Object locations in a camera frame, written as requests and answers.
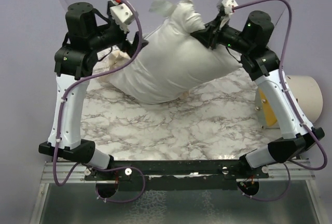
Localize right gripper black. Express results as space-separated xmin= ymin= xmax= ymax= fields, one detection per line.
xmin=189 ymin=13 xmax=251 ymax=55

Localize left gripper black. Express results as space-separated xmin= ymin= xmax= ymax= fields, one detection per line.
xmin=88 ymin=1 xmax=147 ymax=57

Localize grey pillowcase with cream trim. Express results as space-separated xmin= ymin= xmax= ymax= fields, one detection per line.
xmin=100 ymin=0 xmax=192 ymax=105

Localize white pillow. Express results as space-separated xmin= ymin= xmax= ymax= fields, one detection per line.
xmin=129 ymin=0 xmax=243 ymax=100

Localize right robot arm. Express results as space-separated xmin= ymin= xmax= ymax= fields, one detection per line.
xmin=191 ymin=9 xmax=325 ymax=178

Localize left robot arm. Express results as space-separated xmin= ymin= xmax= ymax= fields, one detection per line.
xmin=38 ymin=0 xmax=147 ymax=180

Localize white cylindrical bin orange base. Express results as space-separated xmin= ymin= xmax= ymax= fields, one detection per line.
xmin=255 ymin=75 xmax=323 ymax=129

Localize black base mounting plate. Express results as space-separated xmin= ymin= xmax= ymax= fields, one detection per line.
xmin=85 ymin=160 xmax=269 ymax=191

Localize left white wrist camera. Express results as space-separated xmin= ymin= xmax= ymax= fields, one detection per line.
xmin=107 ymin=0 xmax=138 ymax=34

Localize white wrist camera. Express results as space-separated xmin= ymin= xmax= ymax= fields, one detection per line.
xmin=107 ymin=0 xmax=138 ymax=34
xmin=217 ymin=0 xmax=238 ymax=30

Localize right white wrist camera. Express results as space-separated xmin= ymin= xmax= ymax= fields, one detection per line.
xmin=217 ymin=0 xmax=238 ymax=30

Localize aluminium rail frame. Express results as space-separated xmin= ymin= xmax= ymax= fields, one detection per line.
xmin=40 ymin=41 xmax=316 ymax=183

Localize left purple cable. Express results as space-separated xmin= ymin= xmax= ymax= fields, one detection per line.
xmin=53 ymin=0 xmax=146 ymax=204

